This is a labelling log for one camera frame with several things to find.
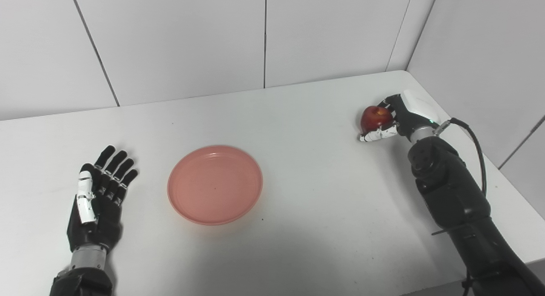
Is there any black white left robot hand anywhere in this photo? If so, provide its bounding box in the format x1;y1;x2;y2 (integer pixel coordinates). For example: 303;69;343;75
67;145;139;254

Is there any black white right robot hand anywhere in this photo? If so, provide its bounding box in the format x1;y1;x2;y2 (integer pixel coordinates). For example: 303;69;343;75
358;90;441;143

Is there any red apple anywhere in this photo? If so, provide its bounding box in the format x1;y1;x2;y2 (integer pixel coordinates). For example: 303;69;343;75
360;106;394;135

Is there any pink round plate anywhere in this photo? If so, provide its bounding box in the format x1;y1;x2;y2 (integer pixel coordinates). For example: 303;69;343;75
167;145;264;226

